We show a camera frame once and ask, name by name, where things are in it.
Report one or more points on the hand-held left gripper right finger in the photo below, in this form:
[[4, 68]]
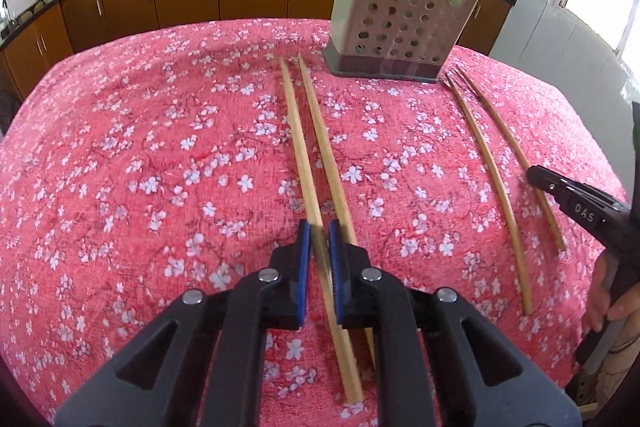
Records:
[[336, 277]]

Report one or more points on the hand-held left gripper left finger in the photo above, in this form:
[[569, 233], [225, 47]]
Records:
[[303, 277]]

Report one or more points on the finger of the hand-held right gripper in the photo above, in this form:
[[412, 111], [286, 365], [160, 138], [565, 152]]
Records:
[[545, 182]]

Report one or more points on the person's right hand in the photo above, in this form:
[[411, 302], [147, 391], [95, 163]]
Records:
[[596, 297]]

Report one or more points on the pink floral tablecloth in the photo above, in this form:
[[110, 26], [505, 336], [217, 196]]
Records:
[[150, 157]]

